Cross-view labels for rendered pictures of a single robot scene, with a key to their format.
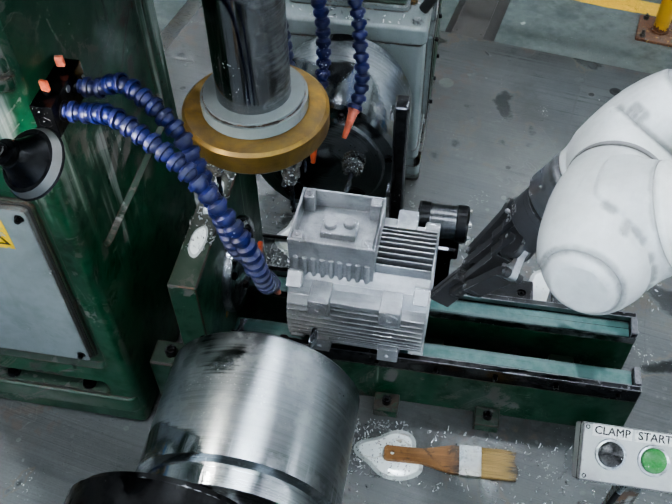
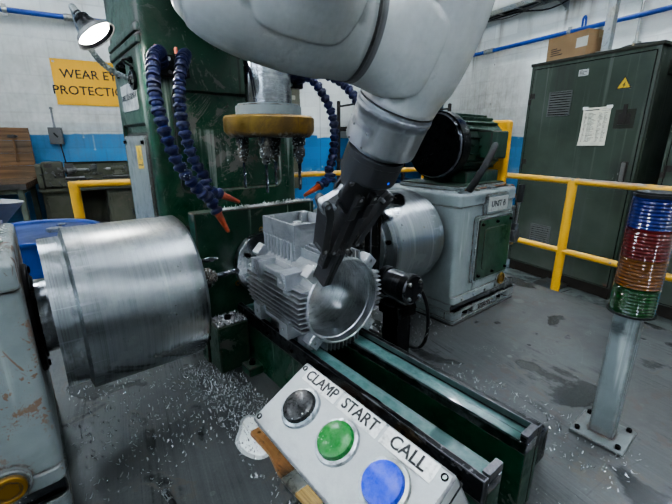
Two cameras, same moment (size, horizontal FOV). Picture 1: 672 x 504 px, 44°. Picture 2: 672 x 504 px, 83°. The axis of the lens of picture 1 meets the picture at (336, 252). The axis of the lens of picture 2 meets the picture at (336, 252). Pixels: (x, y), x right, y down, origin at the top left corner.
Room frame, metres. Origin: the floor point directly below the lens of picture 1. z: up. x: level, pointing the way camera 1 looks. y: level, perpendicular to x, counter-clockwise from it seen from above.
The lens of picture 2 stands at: (0.25, -0.53, 1.29)
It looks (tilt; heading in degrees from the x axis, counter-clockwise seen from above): 16 degrees down; 40
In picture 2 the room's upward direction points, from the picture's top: straight up
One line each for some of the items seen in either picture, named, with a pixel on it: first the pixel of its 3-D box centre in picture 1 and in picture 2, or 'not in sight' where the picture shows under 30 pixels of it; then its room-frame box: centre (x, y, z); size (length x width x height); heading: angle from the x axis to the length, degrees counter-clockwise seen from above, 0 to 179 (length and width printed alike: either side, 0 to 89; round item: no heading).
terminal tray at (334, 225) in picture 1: (337, 235); (300, 234); (0.77, 0.00, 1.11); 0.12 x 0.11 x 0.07; 78
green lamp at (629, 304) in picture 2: not in sight; (633, 298); (0.97, -0.53, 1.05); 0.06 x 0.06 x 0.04
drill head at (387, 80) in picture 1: (337, 114); (391, 237); (1.10, -0.01, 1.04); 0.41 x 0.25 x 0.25; 169
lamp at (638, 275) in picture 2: not in sight; (640, 271); (0.97, -0.53, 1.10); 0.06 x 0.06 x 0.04
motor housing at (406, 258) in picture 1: (364, 280); (312, 285); (0.76, -0.04, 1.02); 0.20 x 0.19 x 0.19; 78
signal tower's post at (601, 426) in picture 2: not in sight; (627, 323); (0.97, -0.53, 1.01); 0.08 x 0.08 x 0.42; 79
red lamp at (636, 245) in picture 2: not in sight; (647, 242); (0.97, -0.53, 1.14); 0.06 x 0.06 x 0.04
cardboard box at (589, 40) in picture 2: not in sight; (578, 48); (4.49, 0.23, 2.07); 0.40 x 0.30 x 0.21; 61
